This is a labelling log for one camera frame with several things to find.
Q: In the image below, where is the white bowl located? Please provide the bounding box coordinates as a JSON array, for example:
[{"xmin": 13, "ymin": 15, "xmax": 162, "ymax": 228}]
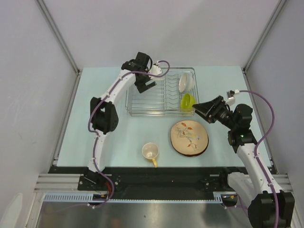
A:
[{"xmin": 179, "ymin": 73, "xmax": 194, "ymax": 93}]

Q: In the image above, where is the aluminium front rail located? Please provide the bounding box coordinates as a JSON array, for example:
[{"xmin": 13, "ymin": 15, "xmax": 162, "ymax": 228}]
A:
[{"xmin": 33, "ymin": 173, "xmax": 83, "ymax": 193}]

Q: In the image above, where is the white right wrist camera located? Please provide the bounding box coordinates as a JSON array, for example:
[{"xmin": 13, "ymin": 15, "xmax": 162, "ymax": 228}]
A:
[{"xmin": 226, "ymin": 89, "xmax": 240, "ymax": 106}]

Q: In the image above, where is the aluminium frame post left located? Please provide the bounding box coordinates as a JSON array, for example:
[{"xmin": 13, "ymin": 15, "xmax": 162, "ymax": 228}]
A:
[{"xmin": 35, "ymin": 0, "xmax": 80, "ymax": 75}]

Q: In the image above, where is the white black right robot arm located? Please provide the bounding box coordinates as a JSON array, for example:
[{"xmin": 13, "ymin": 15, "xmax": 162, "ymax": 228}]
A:
[{"xmin": 193, "ymin": 96, "xmax": 295, "ymax": 228}]

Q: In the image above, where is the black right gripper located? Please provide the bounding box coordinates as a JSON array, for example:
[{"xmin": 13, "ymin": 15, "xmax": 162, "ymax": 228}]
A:
[{"xmin": 192, "ymin": 95, "xmax": 237, "ymax": 130}]

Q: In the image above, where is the aluminium frame post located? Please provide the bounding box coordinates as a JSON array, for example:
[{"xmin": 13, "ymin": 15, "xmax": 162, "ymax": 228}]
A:
[
  {"xmin": 243, "ymin": 0, "xmax": 288, "ymax": 72},
  {"xmin": 35, "ymin": 0, "xmax": 80, "ymax": 75}
]

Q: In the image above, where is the metal wire dish rack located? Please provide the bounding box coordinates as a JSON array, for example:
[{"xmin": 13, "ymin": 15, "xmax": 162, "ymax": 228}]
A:
[{"xmin": 125, "ymin": 67, "xmax": 199, "ymax": 116}]

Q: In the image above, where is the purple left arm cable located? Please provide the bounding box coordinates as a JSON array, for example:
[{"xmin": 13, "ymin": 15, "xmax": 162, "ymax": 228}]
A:
[{"xmin": 87, "ymin": 59, "xmax": 171, "ymax": 209}]

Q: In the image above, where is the light blue cable duct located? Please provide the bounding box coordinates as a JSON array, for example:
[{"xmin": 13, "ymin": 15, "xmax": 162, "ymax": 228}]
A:
[{"xmin": 44, "ymin": 193, "xmax": 93, "ymax": 202}]

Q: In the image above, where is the cream yellow handled mug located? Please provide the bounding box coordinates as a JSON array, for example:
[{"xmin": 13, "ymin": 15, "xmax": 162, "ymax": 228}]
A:
[{"xmin": 142, "ymin": 142, "xmax": 159, "ymax": 168}]

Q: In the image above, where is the aluminium frame post right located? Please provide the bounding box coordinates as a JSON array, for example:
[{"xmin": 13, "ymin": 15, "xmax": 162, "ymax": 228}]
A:
[{"xmin": 243, "ymin": 0, "xmax": 288, "ymax": 72}]

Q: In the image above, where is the beige bird pattern plate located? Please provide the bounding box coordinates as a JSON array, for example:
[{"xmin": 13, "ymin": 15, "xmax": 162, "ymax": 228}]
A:
[{"xmin": 170, "ymin": 120, "xmax": 209, "ymax": 157}]

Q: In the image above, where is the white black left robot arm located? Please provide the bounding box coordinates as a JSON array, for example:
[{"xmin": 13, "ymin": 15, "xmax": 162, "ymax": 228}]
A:
[{"xmin": 87, "ymin": 52, "xmax": 162, "ymax": 190}]

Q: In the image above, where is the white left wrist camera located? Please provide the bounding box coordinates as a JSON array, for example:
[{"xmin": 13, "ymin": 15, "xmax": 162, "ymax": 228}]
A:
[{"xmin": 148, "ymin": 64, "xmax": 163, "ymax": 78}]

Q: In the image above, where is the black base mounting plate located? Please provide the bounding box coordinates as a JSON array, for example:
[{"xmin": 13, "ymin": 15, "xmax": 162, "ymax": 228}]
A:
[{"xmin": 48, "ymin": 167, "xmax": 247, "ymax": 200}]

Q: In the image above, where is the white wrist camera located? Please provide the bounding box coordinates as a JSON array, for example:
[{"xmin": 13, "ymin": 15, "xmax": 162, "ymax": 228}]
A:
[
  {"xmin": 226, "ymin": 89, "xmax": 240, "ymax": 106},
  {"xmin": 148, "ymin": 64, "xmax": 163, "ymax": 78}
]

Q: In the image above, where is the lime green bowl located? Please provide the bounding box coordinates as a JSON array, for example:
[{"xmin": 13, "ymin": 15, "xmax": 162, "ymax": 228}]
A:
[{"xmin": 180, "ymin": 94, "xmax": 196, "ymax": 112}]

